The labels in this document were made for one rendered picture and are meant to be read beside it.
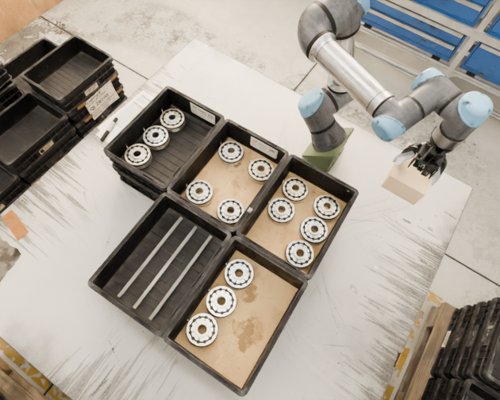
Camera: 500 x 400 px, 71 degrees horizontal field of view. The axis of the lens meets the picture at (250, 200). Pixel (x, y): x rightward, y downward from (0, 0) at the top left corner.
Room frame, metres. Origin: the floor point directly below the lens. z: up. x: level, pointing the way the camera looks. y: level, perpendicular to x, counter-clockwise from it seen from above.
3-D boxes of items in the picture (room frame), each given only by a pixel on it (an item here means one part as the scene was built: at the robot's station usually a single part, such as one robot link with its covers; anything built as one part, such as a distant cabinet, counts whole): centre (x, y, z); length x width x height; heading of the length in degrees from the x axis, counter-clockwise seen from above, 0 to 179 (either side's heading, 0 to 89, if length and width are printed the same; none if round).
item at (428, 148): (0.62, -0.51, 1.24); 0.09 x 0.08 x 0.12; 152
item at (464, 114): (0.63, -0.51, 1.40); 0.09 x 0.08 x 0.11; 40
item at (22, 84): (1.58, 1.44, 0.26); 0.40 x 0.30 x 0.23; 152
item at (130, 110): (1.00, 0.58, 0.70); 0.33 x 0.23 x 0.01; 152
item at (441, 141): (0.62, -0.52, 1.32); 0.08 x 0.08 x 0.05
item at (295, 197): (0.65, -0.17, 0.86); 0.10 x 0.10 x 0.01
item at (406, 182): (0.64, -0.52, 1.08); 0.16 x 0.12 x 0.07; 152
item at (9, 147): (1.04, 1.27, 0.31); 0.40 x 0.30 x 0.34; 152
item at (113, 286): (0.30, 0.26, 0.87); 0.40 x 0.30 x 0.11; 154
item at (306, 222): (0.49, -0.25, 0.86); 0.10 x 0.10 x 0.01
